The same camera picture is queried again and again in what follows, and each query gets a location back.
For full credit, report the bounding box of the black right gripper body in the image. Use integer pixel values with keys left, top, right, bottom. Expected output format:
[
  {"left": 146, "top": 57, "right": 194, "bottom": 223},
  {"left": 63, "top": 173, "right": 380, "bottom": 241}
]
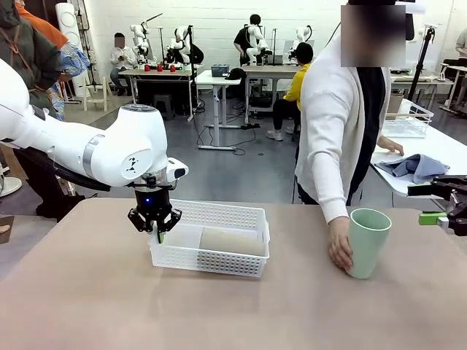
[{"left": 451, "top": 188, "right": 467, "bottom": 220}]

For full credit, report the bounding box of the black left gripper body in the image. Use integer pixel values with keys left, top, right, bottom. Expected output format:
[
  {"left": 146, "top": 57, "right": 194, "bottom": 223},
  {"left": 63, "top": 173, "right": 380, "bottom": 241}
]
[{"left": 133, "top": 185, "right": 174, "bottom": 224}]

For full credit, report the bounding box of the blue cloth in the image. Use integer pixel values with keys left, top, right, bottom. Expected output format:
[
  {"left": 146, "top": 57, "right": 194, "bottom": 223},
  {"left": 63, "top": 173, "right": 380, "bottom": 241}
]
[{"left": 374, "top": 153, "right": 451, "bottom": 185}]

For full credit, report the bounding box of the white perforated plastic basket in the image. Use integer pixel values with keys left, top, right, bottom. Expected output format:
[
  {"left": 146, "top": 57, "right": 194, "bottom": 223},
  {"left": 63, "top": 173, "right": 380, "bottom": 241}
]
[{"left": 147, "top": 198, "right": 271, "bottom": 280}]

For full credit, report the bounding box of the pale green cup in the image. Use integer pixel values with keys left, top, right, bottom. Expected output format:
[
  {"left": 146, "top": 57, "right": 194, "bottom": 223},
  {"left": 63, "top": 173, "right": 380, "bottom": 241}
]
[{"left": 344, "top": 208, "right": 393, "bottom": 280}]

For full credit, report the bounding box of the person's right forearm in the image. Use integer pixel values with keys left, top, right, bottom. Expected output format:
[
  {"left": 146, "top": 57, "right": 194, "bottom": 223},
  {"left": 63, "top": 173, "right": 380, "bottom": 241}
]
[{"left": 316, "top": 151, "right": 352, "bottom": 225}]

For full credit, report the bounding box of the person's left hand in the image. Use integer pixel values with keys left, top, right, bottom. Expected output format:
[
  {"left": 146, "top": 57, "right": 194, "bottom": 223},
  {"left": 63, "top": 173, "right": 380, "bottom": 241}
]
[{"left": 377, "top": 136, "right": 405, "bottom": 157}]

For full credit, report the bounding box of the person's right hand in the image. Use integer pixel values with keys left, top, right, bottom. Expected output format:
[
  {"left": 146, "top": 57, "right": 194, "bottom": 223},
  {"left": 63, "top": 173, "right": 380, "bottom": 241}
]
[{"left": 327, "top": 215, "right": 354, "bottom": 273}]

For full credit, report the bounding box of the white side table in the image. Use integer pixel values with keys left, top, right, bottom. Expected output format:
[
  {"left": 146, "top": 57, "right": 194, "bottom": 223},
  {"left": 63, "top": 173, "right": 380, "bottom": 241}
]
[{"left": 370, "top": 109, "right": 467, "bottom": 209}]

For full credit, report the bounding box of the grey plastic stool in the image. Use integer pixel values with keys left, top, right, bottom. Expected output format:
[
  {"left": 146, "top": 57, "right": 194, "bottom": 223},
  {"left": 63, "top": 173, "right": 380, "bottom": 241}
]
[{"left": 153, "top": 93, "right": 173, "bottom": 120}]

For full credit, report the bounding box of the long background work table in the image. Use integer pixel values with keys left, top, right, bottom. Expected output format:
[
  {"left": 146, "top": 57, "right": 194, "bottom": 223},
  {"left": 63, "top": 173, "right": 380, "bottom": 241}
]
[{"left": 390, "top": 71, "right": 455, "bottom": 103}]

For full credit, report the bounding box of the person in white cardigan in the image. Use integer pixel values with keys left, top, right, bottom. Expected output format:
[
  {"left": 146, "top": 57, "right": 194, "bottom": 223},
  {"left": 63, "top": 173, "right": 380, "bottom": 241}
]
[{"left": 293, "top": 0, "right": 408, "bottom": 229}]

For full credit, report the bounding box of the small white desk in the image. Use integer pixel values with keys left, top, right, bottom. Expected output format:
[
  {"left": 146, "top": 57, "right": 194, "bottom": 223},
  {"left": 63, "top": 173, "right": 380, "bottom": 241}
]
[{"left": 439, "top": 62, "right": 467, "bottom": 110}]

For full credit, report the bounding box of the wooden top work table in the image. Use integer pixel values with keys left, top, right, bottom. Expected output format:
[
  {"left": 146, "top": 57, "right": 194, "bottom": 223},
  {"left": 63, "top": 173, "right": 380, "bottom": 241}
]
[{"left": 118, "top": 68, "right": 196, "bottom": 122}]

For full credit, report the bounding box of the white wooden stool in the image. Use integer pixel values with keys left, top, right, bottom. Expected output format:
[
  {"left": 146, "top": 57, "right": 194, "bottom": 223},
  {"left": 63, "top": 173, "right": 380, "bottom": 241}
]
[{"left": 82, "top": 75, "right": 110, "bottom": 112}]

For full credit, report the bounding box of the brown board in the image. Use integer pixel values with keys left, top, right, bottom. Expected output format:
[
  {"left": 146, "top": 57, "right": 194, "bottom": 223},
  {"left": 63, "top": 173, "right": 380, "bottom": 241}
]
[{"left": 0, "top": 215, "right": 15, "bottom": 245}]

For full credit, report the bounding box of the white round fan base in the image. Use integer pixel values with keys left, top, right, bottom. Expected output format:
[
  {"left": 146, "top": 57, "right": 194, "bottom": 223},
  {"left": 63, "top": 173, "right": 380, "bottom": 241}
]
[{"left": 0, "top": 174, "right": 23, "bottom": 198}]

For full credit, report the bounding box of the white standing desk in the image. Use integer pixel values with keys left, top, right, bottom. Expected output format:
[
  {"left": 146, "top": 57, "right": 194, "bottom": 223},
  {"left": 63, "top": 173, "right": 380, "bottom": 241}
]
[{"left": 195, "top": 69, "right": 245, "bottom": 151}]

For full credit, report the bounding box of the seated person in white shirt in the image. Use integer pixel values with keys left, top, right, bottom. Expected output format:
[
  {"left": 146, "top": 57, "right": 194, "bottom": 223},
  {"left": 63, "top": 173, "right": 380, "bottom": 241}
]
[{"left": 109, "top": 31, "right": 138, "bottom": 96}]

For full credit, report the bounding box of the seated person in grey top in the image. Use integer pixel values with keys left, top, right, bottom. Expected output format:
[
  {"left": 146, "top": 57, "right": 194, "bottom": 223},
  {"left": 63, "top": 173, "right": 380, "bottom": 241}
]
[{"left": 454, "top": 28, "right": 467, "bottom": 55}]

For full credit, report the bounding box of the person in yellow jacket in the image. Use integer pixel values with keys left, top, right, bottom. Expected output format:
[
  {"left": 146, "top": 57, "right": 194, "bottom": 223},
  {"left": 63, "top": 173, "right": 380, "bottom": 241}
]
[{"left": 266, "top": 42, "right": 314, "bottom": 142}]

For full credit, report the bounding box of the brown top robot table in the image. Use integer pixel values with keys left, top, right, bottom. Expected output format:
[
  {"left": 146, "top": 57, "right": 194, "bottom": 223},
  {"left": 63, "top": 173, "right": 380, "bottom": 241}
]
[{"left": 240, "top": 64, "right": 304, "bottom": 123}]

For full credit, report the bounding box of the person in black shirt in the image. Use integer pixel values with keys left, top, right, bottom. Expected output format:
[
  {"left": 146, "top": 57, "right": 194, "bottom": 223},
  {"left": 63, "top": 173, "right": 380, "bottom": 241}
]
[{"left": 233, "top": 14, "right": 264, "bottom": 66}]

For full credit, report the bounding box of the person in dark green jacket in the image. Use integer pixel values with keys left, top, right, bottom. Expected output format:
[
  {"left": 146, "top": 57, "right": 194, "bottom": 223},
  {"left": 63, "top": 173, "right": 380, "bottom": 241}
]
[{"left": 0, "top": 0, "right": 87, "bottom": 219}]

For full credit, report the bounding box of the figure in orange clothes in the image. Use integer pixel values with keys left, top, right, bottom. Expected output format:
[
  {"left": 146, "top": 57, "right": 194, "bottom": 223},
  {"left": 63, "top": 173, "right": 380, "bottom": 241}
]
[{"left": 16, "top": 3, "right": 92, "bottom": 121}]

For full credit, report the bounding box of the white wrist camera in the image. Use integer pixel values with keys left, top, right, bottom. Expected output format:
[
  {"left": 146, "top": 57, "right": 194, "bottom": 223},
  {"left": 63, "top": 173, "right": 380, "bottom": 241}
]
[{"left": 166, "top": 157, "right": 190, "bottom": 180}]

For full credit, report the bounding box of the white wire dish rack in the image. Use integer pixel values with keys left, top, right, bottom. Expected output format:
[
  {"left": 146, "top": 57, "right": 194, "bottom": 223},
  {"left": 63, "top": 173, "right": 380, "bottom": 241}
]
[{"left": 381, "top": 98, "right": 435, "bottom": 139}]

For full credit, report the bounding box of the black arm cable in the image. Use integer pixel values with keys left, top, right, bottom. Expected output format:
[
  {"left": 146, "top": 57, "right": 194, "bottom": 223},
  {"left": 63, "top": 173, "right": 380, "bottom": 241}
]
[{"left": 14, "top": 145, "right": 112, "bottom": 193}]

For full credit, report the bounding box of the black camera tripod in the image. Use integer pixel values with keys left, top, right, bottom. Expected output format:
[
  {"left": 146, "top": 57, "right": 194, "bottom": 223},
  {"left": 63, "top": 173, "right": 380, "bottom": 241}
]
[{"left": 407, "top": 23, "right": 439, "bottom": 103}]

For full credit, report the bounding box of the black camera pole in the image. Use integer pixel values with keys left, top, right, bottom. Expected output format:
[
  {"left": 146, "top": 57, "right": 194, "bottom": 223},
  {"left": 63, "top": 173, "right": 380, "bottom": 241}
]
[{"left": 185, "top": 24, "right": 196, "bottom": 121}]

